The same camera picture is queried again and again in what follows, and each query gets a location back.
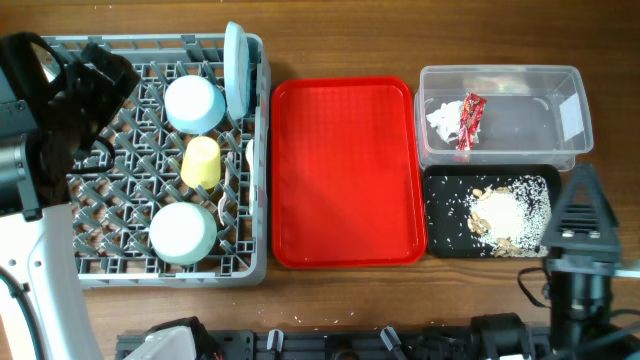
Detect red plastic tray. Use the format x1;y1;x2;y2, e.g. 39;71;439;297
271;76;426;269

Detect white plastic fork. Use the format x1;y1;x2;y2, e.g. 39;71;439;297
217;152;234;227

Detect yellow plastic cup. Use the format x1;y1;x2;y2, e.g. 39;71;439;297
180;136;221;190

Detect black plastic tray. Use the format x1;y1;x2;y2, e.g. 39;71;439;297
422;164;562;258

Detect green small bowl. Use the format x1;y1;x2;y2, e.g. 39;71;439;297
149;202;217;265

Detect red snack wrapper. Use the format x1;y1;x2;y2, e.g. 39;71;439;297
456;93;486;151

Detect grey dishwasher rack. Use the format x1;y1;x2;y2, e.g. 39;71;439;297
47;34;271;288

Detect clear plastic bin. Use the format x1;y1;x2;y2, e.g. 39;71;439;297
414;65;594;171

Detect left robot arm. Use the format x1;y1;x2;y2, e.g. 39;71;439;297
1;32;140;359

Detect light blue plate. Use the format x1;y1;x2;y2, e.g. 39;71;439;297
223;22;251;120

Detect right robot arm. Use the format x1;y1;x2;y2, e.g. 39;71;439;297
468;164;639;359

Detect light blue bowl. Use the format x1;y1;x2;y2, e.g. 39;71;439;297
164;75;226;135

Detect white plastic spoon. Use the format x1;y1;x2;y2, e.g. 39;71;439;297
245;139;255;215

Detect white tissue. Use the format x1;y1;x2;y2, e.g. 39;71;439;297
426;101;463;144

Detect rice and nut leftovers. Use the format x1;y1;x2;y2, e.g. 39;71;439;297
467;181;551;258

